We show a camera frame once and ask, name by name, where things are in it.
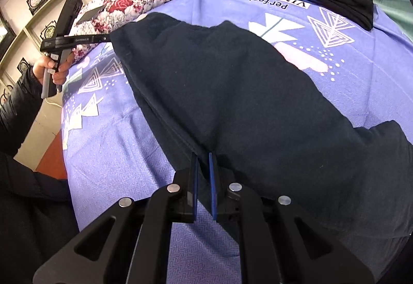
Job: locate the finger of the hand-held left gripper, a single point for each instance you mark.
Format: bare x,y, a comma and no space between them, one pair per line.
93,38

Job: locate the purple printed bedsheet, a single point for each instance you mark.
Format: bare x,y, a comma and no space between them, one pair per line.
355,77

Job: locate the dark framed picture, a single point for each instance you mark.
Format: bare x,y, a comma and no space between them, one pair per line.
5,35

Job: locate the black framed decorative plate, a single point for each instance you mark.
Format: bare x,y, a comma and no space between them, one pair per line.
24,66
37,1
49,31

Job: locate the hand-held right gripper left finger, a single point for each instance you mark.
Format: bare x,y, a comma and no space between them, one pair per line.
194,188

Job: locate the person's black-clothed torso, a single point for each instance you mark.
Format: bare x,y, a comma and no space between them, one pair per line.
32,222

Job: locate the dark grey phone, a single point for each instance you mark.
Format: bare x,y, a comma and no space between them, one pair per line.
90,14

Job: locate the person's left hand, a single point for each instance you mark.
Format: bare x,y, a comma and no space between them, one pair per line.
42,69

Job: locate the person's left forearm black sleeve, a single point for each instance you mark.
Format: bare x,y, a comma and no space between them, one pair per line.
19,109

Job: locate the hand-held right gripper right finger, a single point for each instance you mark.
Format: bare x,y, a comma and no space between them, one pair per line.
212,188

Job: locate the beige wall shelf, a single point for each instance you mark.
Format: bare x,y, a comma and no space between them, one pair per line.
22,35

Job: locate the dark navy pants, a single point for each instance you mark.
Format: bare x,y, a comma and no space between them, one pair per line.
226,93

